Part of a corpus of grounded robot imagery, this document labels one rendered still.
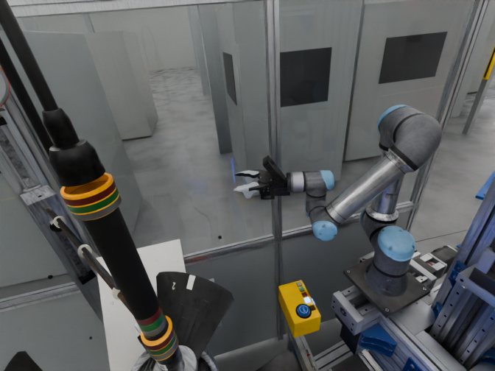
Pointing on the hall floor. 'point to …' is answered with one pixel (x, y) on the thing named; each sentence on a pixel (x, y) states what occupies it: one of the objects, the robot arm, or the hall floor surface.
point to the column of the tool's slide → (92, 293)
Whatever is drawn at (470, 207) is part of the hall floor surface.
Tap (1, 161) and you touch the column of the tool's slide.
